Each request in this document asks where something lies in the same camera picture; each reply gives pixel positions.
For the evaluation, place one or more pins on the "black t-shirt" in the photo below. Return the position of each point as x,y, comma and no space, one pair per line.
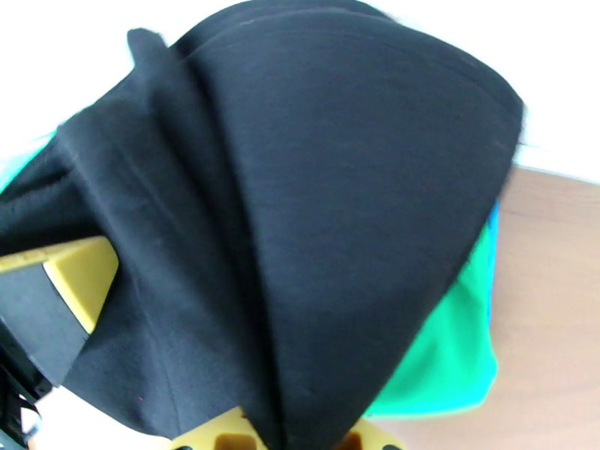
304,181

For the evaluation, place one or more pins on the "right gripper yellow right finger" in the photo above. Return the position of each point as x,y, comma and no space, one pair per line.
370,441

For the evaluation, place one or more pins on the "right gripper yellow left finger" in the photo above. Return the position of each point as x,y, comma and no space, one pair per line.
220,434

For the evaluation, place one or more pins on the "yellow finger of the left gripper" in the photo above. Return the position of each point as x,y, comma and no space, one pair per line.
75,275

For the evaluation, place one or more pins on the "green t-shirt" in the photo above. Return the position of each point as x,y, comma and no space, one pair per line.
445,359

